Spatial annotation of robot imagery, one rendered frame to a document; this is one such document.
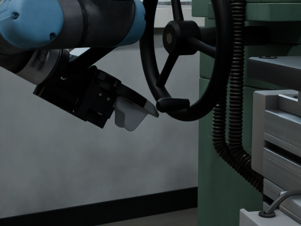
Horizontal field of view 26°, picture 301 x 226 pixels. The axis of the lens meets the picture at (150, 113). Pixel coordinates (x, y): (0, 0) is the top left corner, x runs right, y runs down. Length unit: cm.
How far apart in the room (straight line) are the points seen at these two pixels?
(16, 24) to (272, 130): 35
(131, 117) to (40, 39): 28
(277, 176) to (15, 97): 180
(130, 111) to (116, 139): 153
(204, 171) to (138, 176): 125
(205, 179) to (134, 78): 121
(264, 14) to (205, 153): 45
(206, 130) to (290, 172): 77
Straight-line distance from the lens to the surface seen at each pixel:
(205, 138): 142
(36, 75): 99
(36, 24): 85
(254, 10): 110
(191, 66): 272
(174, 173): 276
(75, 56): 101
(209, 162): 141
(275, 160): 69
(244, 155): 110
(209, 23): 138
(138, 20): 95
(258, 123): 72
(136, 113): 107
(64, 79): 102
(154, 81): 121
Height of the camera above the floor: 87
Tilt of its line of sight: 10 degrees down
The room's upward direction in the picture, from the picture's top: straight up
